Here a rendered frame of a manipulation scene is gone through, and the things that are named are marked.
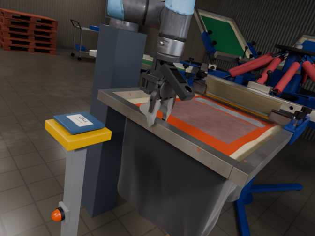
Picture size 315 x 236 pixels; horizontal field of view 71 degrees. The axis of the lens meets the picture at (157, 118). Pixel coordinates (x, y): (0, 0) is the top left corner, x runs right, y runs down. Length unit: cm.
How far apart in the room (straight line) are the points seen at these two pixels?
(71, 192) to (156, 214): 35
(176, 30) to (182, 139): 28
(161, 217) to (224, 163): 45
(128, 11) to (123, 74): 56
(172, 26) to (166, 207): 61
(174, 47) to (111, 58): 62
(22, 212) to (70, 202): 99
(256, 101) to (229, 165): 62
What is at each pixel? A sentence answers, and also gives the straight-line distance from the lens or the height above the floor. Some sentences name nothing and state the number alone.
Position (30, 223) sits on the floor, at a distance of 169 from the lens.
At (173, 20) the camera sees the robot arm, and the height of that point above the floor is 127.
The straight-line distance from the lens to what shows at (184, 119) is 84.
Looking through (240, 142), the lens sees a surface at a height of 96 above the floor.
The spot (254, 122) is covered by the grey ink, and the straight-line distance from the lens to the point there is 106.
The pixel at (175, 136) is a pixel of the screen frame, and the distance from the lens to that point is 62.
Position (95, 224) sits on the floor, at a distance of 165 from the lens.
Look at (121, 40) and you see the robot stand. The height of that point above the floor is 115.
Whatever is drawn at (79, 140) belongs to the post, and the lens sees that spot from 59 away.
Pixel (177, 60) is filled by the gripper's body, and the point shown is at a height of 118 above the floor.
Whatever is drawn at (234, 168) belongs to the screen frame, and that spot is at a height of 99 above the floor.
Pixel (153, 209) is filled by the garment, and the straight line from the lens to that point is 94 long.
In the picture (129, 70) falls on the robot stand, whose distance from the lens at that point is 122.
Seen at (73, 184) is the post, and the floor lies 77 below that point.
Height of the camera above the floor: 124
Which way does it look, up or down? 22 degrees down
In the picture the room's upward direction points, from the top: 13 degrees clockwise
